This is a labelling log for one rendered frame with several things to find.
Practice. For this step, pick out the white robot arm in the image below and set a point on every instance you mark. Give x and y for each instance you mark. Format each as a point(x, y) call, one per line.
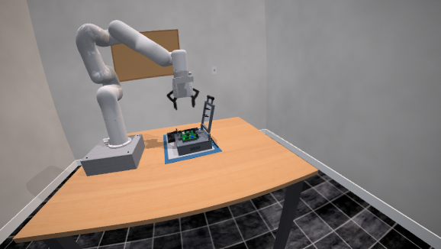
point(90, 35)

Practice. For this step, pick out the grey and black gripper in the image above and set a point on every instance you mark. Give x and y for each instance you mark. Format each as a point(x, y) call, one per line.
point(181, 90)

